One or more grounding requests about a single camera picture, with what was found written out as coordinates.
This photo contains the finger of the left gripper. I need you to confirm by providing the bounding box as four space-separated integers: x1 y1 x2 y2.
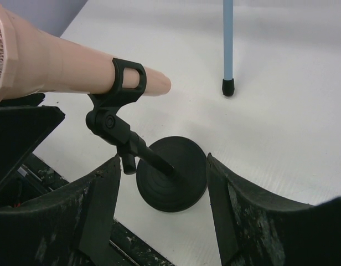
0 93 65 191

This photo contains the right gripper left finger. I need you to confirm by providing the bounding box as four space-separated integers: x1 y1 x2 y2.
0 154 122 266

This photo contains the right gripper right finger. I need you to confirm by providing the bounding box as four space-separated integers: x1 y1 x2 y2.
206 155 341 265

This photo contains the pink microphone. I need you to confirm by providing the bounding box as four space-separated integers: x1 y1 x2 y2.
0 4 171 105

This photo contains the black microphone stand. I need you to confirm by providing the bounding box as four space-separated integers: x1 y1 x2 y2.
86 58 207 213

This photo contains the blue music stand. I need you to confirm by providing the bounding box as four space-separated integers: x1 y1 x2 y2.
222 0 235 97

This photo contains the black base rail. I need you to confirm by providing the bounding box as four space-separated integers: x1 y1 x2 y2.
0 152 177 266

